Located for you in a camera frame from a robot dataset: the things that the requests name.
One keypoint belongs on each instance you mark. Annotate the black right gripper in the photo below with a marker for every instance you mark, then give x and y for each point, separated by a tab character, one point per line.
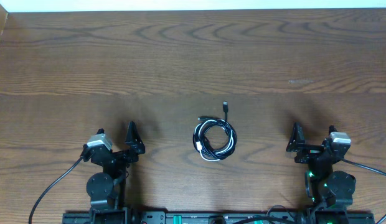
310	152

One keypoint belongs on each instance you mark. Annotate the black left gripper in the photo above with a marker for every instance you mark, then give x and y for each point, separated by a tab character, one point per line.
137	146

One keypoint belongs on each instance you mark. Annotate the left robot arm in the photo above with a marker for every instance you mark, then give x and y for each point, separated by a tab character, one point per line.
104	188

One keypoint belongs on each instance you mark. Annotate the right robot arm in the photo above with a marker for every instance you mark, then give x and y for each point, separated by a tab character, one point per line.
323	184

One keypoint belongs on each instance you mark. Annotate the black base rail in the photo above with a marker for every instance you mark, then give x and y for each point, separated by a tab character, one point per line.
128	215

